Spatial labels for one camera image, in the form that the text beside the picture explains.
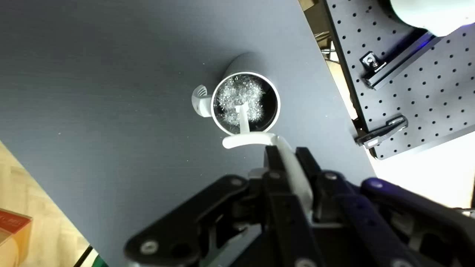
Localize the yellow-green ceramic mug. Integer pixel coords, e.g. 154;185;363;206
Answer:
191;52;281;135

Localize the white bottle brush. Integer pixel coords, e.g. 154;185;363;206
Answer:
214;74;314;212

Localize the perforated grey mounting board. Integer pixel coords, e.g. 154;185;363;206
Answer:
324;0;475;159

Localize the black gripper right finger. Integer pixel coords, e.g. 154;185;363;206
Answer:
296;147;431;267

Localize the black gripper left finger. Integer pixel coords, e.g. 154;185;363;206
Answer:
263;145;326;267

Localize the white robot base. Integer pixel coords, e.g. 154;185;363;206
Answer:
390;0;475;37

